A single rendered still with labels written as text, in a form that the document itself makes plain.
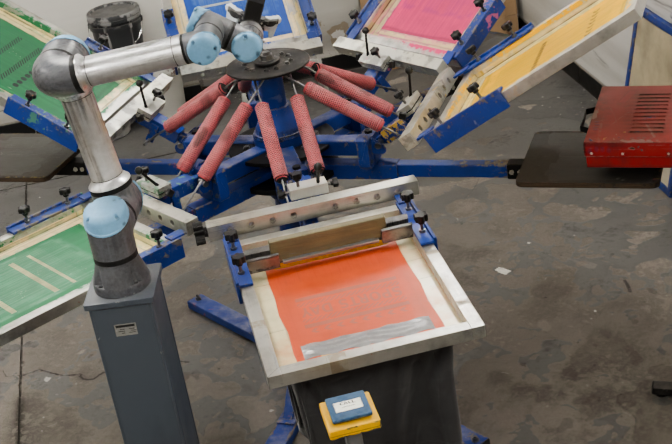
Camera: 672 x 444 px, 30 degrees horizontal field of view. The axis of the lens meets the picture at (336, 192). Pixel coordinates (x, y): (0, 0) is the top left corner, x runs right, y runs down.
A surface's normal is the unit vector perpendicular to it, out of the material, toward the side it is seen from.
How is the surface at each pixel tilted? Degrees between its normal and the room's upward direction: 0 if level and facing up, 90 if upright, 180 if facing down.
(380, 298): 0
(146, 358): 90
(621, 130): 0
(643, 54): 79
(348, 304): 0
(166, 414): 90
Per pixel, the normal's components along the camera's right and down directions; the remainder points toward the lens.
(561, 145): -0.14, -0.89
